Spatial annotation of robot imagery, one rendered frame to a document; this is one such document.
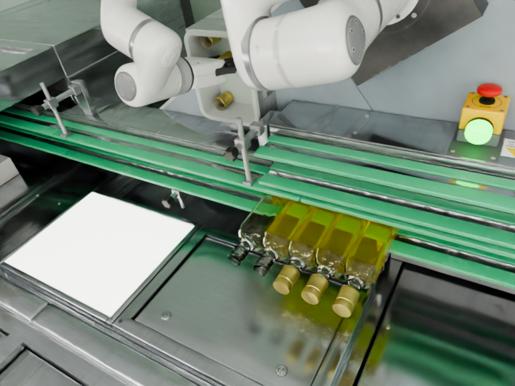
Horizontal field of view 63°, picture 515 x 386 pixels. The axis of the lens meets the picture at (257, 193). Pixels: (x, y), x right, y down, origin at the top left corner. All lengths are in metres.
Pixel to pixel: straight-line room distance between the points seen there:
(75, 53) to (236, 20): 1.10
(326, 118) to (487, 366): 0.57
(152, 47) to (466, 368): 0.79
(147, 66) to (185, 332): 0.53
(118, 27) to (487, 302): 0.88
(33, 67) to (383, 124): 1.09
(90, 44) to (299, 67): 1.21
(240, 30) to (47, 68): 1.07
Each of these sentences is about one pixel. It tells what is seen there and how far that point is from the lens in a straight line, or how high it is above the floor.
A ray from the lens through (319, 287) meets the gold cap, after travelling 0.77.
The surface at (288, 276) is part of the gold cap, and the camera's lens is 0.79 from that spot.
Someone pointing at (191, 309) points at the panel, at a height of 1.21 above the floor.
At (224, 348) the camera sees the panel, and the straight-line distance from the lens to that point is 0.89.
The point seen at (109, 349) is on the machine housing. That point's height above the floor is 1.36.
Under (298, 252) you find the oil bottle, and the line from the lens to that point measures 0.82.
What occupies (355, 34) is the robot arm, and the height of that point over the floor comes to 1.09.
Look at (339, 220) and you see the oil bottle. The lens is 0.87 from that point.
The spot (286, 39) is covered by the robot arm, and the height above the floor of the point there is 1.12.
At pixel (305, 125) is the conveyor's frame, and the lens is 0.93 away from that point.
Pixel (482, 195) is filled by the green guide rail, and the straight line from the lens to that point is 0.79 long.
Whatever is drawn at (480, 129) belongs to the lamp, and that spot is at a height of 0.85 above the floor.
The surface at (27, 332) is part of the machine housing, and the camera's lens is 1.13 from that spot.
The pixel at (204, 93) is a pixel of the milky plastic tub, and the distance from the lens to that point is 1.09.
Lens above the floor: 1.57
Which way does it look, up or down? 39 degrees down
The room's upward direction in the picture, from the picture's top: 140 degrees counter-clockwise
